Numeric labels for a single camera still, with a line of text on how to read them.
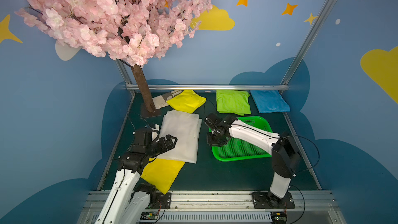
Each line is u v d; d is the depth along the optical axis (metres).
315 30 0.85
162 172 0.83
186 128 0.98
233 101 1.15
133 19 0.54
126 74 1.08
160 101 1.15
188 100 1.12
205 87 1.28
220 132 0.63
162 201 0.75
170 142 0.67
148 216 0.72
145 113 1.10
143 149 0.56
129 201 0.46
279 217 0.73
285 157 0.47
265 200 0.73
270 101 1.15
